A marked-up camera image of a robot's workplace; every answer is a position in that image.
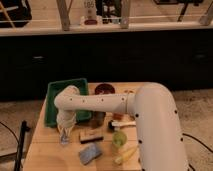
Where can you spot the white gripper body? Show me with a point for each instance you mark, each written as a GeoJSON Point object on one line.
{"type": "Point", "coordinates": [66, 119]}

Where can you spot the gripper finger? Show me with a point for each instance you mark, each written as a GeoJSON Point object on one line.
{"type": "Point", "coordinates": [62, 132]}
{"type": "Point", "coordinates": [69, 130]}

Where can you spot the small light grey towel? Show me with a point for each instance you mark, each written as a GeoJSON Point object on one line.
{"type": "Point", "coordinates": [64, 142]}

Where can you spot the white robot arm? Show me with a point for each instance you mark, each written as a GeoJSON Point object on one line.
{"type": "Point", "coordinates": [158, 127]}

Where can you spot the wooden block with black base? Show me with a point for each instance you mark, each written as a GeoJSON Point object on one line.
{"type": "Point", "coordinates": [86, 136]}

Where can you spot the dark metal cup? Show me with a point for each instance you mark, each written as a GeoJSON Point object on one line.
{"type": "Point", "coordinates": [97, 119]}

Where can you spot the blue grey sponge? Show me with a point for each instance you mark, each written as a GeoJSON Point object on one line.
{"type": "Point", "coordinates": [89, 153]}

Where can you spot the green plastic tray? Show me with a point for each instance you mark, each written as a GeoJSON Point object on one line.
{"type": "Point", "coordinates": [54, 88]}

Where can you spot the black pole stand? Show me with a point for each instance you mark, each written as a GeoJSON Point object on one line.
{"type": "Point", "coordinates": [23, 130]}

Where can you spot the black and white brush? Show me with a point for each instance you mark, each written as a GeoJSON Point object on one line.
{"type": "Point", "coordinates": [117, 124]}

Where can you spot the dark red bowl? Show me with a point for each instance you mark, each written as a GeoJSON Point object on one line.
{"type": "Point", "coordinates": [104, 89]}

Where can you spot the orange red toy fruit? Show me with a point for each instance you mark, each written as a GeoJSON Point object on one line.
{"type": "Point", "coordinates": [117, 116]}

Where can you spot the green translucent cup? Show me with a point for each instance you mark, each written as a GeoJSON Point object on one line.
{"type": "Point", "coordinates": [119, 139]}

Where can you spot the yellow corn toy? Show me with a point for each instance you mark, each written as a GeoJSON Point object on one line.
{"type": "Point", "coordinates": [126, 155]}

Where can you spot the white numbered sign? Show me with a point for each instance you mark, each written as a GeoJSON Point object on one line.
{"type": "Point", "coordinates": [90, 9]}

